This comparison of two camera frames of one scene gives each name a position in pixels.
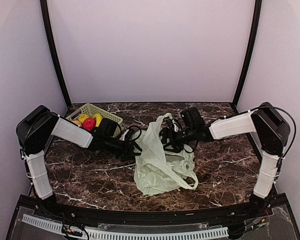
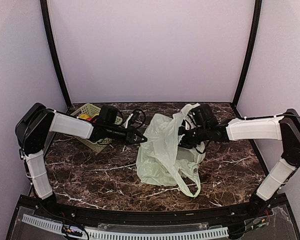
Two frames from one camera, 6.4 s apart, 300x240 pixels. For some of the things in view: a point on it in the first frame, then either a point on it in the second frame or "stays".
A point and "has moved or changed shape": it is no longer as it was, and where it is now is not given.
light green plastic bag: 158,170 has moved or changed shape
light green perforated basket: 89,109 stays
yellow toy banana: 99,117 -> 84,116
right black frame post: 257,11 stays
